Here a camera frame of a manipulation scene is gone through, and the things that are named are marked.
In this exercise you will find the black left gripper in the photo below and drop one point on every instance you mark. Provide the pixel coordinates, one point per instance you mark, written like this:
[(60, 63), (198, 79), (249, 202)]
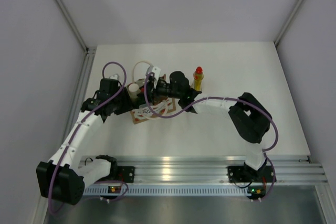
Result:
[(127, 105)]

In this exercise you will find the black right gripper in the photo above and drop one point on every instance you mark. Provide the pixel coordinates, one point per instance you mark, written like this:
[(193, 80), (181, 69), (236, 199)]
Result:
[(154, 88)]

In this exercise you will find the yellow oil bottle red cap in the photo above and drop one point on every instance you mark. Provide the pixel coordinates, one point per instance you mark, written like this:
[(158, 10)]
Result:
[(197, 78)]

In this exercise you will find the burlap canvas bag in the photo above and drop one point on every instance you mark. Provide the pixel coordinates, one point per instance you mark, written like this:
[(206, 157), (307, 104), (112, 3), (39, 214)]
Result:
[(163, 106)]

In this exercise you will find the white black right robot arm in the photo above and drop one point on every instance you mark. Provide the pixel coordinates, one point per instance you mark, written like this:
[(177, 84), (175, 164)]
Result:
[(252, 121)]

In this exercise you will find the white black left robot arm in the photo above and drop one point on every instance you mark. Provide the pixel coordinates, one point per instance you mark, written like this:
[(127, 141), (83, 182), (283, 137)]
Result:
[(61, 178)]

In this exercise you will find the white-capped pale green bottle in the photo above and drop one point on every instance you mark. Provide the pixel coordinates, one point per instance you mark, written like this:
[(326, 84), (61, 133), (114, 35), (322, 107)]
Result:
[(133, 90)]

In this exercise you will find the green bottle red cap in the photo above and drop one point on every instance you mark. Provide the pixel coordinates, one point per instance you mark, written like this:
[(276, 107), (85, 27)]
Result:
[(140, 101)]

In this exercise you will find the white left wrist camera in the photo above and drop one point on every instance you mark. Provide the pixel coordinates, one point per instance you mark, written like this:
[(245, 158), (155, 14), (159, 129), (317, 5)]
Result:
[(115, 77)]

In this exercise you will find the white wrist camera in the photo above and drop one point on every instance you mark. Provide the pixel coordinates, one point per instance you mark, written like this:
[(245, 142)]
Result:
[(154, 71), (115, 77)]

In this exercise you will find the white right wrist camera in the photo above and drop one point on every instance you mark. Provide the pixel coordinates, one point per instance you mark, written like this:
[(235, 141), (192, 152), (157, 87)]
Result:
[(154, 71)]

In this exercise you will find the left corner aluminium post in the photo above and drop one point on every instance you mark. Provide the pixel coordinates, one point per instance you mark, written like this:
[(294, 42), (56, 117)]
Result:
[(71, 24)]

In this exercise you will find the corner aluminium post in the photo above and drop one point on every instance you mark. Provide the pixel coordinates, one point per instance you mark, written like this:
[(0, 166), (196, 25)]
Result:
[(295, 10), (71, 24)]

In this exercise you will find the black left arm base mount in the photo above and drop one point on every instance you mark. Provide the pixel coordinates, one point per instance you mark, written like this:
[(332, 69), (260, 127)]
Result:
[(126, 174)]

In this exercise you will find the perforated cable duct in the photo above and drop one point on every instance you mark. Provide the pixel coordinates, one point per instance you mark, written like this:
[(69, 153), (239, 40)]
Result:
[(141, 190)]

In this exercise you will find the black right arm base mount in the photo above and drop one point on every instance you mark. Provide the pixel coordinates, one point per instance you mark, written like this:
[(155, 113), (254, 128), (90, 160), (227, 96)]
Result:
[(243, 174)]

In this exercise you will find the aluminium frame rail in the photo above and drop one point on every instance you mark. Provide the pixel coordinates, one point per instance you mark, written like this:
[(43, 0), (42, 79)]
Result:
[(214, 170)]

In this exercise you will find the right corner aluminium post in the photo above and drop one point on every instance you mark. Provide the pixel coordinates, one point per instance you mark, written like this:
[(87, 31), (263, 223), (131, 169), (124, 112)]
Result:
[(295, 10)]

